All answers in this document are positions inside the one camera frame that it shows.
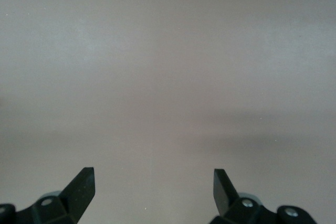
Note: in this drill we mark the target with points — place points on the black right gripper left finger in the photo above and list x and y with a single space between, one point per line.
65 208

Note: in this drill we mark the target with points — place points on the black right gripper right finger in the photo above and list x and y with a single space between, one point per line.
236 211

